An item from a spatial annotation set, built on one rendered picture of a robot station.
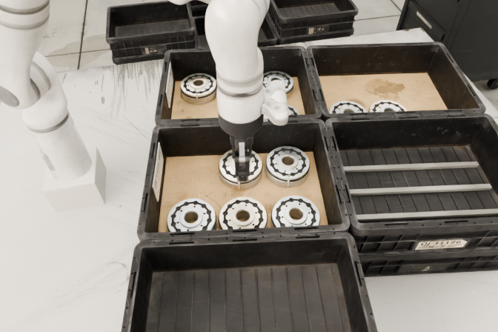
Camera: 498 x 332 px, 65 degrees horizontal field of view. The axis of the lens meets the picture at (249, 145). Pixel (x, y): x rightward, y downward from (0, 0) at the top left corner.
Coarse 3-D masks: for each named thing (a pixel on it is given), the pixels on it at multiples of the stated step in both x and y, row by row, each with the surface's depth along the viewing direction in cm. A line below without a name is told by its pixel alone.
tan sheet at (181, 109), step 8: (216, 80) 118; (296, 80) 118; (176, 88) 116; (296, 88) 116; (176, 96) 113; (296, 96) 113; (176, 104) 111; (184, 104) 111; (192, 104) 111; (200, 104) 111; (208, 104) 111; (216, 104) 111; (296, 104) 111; (176, 112) 109; (184, 112) 109; (192, 112) 109; (200, 112) 109; (208, 112) 109; (216, 112) 109; (304, 112) 109
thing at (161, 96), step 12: (204, 48) 112; (264, 48) 112; (276, 48) 112; (288, 48) 112; (300, 48) 112; (168, 60) 108; (312, 84) 101; (312, 96) 98; (156, 108) 95; (156, 120) 93; (168, 120) 93; (180, 120) 93; (192, 120) 93; (204, 120) 93; (216, 120) 93
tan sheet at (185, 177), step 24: (168, 168) 96; (192, 168) 96; (216, 168) 96; (264, 168) 96; (312, 168) 96; (168, 192) 91; (192, 192) 91; (216, 192) 91; (240, 192) 91; (264, 192) 91; (288, 192) 91; (312, 192) 91; (216, 216) 87
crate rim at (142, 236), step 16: (160, 128) 91; (176, 128) 91; (192, 128) 91; (320, 128) 91; (336, 176) 81; (144, 192) 79; (336, 192) 79; (144, 208) 77; (144, 224) 74; (144, 240) 72
